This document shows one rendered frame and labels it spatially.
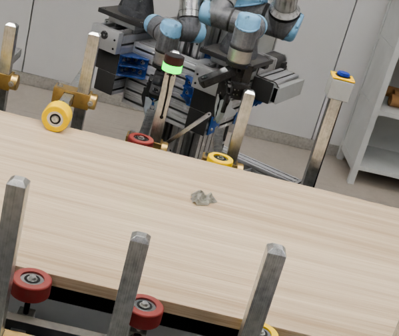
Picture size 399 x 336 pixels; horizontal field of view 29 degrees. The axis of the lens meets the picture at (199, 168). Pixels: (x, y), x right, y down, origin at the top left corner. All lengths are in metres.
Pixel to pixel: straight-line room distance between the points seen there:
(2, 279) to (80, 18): 3.82
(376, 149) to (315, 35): 0.90
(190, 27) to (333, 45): 2.51
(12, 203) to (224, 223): 0.75
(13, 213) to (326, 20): 3.99
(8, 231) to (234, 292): 0.55
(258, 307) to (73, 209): 0.63
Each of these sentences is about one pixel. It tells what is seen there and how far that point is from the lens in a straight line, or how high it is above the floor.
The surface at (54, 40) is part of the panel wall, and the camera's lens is 5.26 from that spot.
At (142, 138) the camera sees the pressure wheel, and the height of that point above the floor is 0.91.
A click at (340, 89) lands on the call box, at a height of 1.19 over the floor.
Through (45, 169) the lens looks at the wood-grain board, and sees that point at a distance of 2.08.
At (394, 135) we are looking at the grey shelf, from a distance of 5.52.
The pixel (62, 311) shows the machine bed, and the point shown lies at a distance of 1.76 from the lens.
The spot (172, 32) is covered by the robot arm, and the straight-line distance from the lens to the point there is 2.70.
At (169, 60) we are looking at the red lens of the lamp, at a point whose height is 1.16.
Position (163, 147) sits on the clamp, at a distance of 2.49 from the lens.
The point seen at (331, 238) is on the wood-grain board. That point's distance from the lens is 2.12.
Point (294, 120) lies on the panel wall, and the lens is 5.37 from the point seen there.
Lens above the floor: 1.78
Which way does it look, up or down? 22 degrees down
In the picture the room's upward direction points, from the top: 15 degrees clockwise
